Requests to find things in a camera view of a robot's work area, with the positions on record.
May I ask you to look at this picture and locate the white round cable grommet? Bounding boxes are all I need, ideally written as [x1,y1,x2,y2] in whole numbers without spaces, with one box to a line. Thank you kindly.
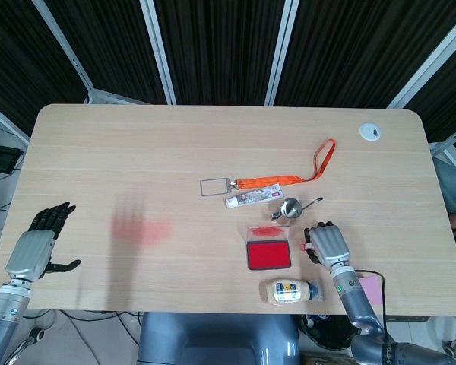
[359,122,382,142]

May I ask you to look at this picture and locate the white partition post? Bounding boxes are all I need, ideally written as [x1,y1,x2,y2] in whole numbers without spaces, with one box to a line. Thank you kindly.
[385,14,456,111]
[32,0,96,104]
[264,0,298,106]
[139,0,176,106]

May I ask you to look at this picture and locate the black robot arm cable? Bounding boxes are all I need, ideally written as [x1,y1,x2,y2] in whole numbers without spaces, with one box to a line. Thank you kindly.
[355,269,388,335]

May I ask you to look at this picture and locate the orange lanyard strap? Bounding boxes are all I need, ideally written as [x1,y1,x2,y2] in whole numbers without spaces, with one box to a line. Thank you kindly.
[233,138,337,190]

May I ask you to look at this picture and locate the grey robot torso base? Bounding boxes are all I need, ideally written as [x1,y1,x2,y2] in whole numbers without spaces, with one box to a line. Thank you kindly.
[138,311,303,365]

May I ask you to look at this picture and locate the pink sticky note pad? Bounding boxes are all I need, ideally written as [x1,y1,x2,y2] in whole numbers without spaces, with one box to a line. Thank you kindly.
[359,276,383,305]

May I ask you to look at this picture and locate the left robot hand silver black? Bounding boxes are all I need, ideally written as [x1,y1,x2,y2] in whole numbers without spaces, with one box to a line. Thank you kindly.
[4,202,82,283]

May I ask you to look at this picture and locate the white partition foot frame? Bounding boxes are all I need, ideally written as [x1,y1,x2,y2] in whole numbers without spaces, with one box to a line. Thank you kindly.
[429,121,456,172]

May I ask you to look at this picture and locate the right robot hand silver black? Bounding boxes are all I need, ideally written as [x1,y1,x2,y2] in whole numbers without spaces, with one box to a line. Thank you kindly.
[302,221,351,269]

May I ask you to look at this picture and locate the floral toothpaste tube white cap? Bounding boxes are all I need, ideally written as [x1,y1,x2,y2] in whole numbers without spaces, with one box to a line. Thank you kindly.
[223,183,283,209]

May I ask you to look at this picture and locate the black box on floor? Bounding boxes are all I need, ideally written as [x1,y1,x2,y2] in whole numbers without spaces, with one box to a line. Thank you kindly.
[0,144,24,175]

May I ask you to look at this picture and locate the red ink pad clear lid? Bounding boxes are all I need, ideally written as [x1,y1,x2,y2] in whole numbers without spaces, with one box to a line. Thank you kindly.
[245,226,292,271]

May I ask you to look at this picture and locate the steel cup with long handle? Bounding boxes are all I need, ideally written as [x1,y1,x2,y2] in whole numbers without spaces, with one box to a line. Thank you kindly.
[270,196,324,222]

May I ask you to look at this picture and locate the white blue partition frame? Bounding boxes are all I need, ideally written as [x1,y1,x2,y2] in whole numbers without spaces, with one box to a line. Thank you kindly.
[0,98,31,148]

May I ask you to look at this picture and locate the clear badge holder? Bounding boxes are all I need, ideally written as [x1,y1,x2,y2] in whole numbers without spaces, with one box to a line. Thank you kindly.
[199,177,236,198]

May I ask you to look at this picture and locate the person in grey clothes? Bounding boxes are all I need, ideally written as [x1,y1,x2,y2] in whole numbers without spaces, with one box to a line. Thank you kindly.
[435,157,456,240]

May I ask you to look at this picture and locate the Hellmann's mayonnaise squeeze bottle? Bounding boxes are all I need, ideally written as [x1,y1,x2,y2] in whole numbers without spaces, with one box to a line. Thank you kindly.
[259,279,324,305]

